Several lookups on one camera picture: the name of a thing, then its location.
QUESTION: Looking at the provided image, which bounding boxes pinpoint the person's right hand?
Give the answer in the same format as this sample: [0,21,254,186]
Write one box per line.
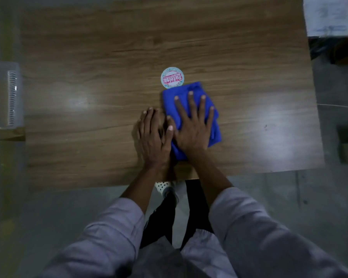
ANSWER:
[166,91,215,159]

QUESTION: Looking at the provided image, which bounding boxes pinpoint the person's left hand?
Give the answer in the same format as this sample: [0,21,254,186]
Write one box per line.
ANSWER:
[136,107,174,170]

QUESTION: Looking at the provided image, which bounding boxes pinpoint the blue cloth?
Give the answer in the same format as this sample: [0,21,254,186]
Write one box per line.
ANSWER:
[162,81,222,162]

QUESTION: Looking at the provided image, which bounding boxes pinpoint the round white foil lid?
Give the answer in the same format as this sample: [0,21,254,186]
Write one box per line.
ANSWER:
[160,66,185,89]

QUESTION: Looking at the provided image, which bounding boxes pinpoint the person's right forearm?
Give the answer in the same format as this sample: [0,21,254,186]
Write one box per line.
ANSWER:
[190,153,234,209]

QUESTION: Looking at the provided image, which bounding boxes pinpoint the person's left forearm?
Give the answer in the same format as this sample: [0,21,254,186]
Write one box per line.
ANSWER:
[120,166,169,215]

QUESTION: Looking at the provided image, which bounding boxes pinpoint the white perforated shoe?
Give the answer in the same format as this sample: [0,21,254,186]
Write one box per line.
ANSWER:
[154,181,180,203]

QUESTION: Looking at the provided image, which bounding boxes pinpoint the black trousers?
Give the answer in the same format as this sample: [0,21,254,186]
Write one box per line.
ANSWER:
[139,180,215,251]

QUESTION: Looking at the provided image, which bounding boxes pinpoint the wooden table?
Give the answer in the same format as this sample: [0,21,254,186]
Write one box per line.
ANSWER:
[20,0,326,192]

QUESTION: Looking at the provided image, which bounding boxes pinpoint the light denim shirt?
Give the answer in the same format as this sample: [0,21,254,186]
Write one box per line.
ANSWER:
[39,186,348,278]

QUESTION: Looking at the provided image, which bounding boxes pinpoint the clear plastic box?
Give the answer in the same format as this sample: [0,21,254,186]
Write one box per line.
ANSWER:
[0,62,24,130]

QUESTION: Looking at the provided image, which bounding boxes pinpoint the black box with white label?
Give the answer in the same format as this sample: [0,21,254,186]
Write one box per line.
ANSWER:
[302,0,348,60]

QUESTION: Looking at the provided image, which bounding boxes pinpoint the white cable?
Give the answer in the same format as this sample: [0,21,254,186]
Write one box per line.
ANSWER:
[317,103,348,110]

